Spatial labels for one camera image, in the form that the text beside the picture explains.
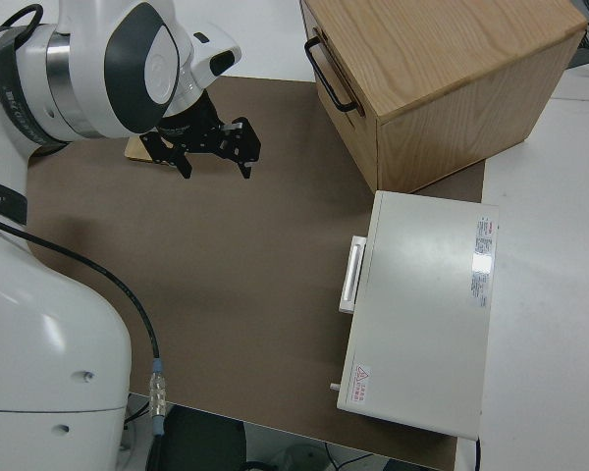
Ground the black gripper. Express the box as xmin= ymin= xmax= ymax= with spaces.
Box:
xmin=139 ymin=95 xmax=263 ymax=181

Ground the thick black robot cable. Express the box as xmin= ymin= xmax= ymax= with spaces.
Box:
xmin=0 ymin=3 xmax=171 ymax=471

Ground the wooden mug tree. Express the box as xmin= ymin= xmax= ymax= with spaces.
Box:
xmin=123 ymin=135 xmax=154 ymax=162

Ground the black cabinet handle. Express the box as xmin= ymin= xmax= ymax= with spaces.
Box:
xmin=303 ymin=37 xmax=359 ymax=113

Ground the wooden drawer cabinet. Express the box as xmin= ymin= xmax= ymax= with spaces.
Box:
xmin=299 ymin=0 xmax=589 ymax=195

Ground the brown table mat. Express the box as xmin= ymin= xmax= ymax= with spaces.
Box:
xmin=26 ymin=76 xmax=487 ymax=471

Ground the black floor equipment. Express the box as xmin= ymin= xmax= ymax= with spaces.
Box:
xmin=164 ymin=405 xmax=249 ymax=471

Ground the white toaster oven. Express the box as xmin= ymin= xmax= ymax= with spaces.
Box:
xmin=329 ymin=189 xmax=501 ymax=440

